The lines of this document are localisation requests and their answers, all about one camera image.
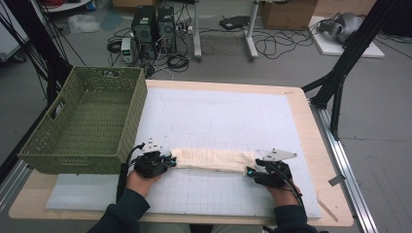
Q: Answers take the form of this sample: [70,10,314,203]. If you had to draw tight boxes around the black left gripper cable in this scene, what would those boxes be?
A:
[115,143,146,202]

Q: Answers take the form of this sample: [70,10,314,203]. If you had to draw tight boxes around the grey headset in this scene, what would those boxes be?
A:
[318,12,365,45]

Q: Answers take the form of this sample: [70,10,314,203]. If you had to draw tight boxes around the person's left hand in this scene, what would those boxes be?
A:
[124,170,161,199]

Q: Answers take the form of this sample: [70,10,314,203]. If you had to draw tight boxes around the white grid mat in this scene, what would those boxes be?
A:
[45,87,323,218]

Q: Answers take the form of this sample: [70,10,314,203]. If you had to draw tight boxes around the coiled black cable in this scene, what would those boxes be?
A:
[166,52,190,73]

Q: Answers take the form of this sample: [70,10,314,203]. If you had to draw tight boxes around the white floor board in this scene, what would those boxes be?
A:
[307,16,386,59]

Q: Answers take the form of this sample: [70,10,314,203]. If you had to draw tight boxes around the white desk leg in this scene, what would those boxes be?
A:
[192,0,203,62]
[244,0,260,61]

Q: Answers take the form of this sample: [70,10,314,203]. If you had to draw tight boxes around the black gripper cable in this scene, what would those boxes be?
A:
[115,143,146,202]
[274,164,306,209]

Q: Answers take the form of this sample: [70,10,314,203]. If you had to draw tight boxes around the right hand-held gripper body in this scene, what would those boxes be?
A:
[253,148,298,189]

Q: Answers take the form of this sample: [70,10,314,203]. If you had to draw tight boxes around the green woven basket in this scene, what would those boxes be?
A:
[17,66,149,176]

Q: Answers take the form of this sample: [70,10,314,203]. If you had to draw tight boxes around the cardboard box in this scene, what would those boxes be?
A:
[260,0,320,31]

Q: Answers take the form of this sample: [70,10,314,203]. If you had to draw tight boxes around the flat black device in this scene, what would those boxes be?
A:
[219,15,251,31]

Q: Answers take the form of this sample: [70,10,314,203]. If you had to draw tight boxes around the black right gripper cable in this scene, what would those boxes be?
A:
[274,164,306,209]

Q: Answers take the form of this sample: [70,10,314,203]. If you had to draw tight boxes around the tangled black floor cables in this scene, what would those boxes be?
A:
[252,28,315,60]

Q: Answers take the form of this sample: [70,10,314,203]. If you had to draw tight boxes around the grey power supply unit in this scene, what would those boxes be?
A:
[120,37,135,65]

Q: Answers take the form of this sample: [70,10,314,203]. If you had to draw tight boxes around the cream printed cloth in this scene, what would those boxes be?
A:
[169,148,260,175]

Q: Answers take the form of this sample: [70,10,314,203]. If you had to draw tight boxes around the thin wooden stick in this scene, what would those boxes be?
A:
[317,197,340,223]

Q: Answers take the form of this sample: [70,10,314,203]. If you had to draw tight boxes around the black metal stand with cables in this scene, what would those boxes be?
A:
[0,0,74,108]

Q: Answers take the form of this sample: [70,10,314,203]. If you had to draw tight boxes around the aluminium rail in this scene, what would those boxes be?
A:
[0,159,32,212]
[310,103,379,233]

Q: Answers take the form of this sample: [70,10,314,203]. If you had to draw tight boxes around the narrow black computer tower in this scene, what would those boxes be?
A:
[157,6,178,54]

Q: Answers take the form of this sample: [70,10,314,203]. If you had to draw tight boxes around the large black computer tower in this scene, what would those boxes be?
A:
[131,5,159,60]

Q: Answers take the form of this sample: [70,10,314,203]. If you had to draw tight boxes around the person's right hand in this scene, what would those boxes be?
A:
[266,183,301,208]

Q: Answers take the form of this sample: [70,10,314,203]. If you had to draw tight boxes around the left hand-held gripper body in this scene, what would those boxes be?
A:
[132,138,172,179]

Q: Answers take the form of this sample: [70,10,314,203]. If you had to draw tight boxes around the small grey metal piece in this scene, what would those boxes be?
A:
[327,174,347,187]

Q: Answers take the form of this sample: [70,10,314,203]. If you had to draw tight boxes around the blue-grey sheet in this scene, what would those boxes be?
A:
[99,11,125,33]

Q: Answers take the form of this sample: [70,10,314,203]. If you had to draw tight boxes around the clear plastic bag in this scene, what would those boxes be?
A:
[67,14,102,35]

